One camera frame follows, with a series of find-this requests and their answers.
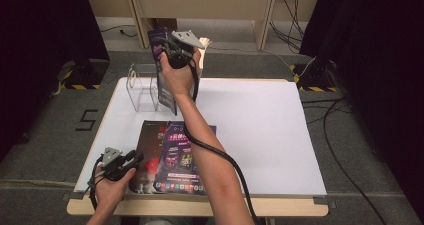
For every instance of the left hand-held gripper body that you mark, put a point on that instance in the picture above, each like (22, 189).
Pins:
(113, 171)

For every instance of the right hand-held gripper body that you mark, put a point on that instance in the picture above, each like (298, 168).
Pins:
(180, 56)

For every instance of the thick white book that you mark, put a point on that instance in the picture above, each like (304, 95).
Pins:
(205, 45)

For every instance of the purple magazine blue spine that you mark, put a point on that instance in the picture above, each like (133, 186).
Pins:
(165, 91)

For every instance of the purple magazine white spine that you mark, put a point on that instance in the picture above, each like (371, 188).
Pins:
(176, 165)

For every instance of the clear acrylic book rack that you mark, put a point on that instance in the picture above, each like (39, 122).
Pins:
(143, 91)

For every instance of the person's left hand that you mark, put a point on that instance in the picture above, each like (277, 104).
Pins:
(111, 191)

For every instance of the person's right hand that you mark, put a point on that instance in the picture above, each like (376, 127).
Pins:
(180, 80)

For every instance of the beige wooden desk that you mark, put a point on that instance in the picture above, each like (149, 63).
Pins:
(233, 5)

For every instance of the stand base with hazard tape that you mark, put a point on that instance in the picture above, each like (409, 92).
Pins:
(83, 75)
(316, 78)

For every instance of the black curtain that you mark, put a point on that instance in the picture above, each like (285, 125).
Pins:
(376, 68)
(43, 51)

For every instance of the grey table bracket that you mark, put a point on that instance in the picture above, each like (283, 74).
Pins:
(325, 202)
(71, 196)

